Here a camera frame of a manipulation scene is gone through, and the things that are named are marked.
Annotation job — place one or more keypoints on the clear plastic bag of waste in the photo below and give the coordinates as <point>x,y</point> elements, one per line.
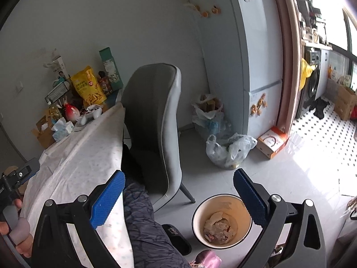
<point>228,152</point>

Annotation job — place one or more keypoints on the pale blue refrigerator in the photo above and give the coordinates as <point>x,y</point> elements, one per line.
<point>251,61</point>

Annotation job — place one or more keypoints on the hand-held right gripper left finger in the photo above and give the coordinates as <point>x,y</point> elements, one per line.
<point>108,201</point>

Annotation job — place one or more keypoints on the red snack packet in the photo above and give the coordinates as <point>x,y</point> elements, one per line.
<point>105,85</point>

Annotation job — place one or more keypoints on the white printed carton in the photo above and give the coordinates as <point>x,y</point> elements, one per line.
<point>60,69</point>

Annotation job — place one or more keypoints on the pink door frame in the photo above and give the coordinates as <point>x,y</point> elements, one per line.
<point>290,61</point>

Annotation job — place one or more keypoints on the grey upholstered chair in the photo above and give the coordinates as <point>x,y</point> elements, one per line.
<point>150,111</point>

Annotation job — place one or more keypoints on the black cloth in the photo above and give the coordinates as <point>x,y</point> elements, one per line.
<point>320,107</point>

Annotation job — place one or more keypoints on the kitchen shelf with utensils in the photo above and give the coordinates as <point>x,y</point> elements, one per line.
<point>312,19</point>

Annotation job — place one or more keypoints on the bluish plastic bag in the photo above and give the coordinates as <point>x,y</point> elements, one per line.
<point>213,125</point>

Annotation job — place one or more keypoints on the person's left hand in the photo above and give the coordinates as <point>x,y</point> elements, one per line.
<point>23,243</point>

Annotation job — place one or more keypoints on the person's leg grey patterned pants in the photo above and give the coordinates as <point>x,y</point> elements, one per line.
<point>150,229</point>

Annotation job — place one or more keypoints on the white speckled tablecloth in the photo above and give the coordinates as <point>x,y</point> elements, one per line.
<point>78,156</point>

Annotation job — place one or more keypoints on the dark washing machine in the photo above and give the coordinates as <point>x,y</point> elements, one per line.
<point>309,89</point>

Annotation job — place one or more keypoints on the red and white ornament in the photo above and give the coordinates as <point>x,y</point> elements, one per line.
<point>72,113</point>

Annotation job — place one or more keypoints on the plastic bag with brown packets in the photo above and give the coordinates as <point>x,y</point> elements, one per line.
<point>207,104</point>

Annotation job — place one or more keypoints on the green tall carton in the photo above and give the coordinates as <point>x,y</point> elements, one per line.
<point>110,67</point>

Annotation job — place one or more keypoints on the small open cardboard box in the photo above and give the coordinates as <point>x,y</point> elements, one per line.
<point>43,134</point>

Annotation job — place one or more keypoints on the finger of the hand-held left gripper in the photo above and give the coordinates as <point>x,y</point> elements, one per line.
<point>26,170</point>

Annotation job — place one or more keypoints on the pink slipper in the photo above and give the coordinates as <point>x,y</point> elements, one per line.
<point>209,258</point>

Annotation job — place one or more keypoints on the white and orange cardboard box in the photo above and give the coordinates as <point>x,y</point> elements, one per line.
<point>272,143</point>

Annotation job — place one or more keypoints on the white round waste bin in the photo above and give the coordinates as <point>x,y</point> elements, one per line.
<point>220,205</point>

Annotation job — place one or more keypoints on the yellow cloth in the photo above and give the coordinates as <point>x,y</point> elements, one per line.
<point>306,71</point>

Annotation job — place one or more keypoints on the brown cardboard box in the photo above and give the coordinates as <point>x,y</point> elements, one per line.
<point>344,103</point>

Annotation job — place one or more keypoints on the crumpled paper scraps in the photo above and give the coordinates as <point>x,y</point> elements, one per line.
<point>220,226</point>

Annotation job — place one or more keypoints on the pale blue tissue pack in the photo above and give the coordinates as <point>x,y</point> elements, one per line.
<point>62,128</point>

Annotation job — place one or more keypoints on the white game controller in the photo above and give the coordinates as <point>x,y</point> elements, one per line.
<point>90,114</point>

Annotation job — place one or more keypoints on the black slipper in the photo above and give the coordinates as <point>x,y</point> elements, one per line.
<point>175,237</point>

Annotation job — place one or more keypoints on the white wall socket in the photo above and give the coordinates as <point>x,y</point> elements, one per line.
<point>19,87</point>

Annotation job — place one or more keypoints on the tan figurine fridge magnets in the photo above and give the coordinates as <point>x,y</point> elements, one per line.
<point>258,104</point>

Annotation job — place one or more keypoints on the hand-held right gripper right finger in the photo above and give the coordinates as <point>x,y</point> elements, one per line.
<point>251,198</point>

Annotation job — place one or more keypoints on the yellow snack bag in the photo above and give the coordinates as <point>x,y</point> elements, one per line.
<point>88,89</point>

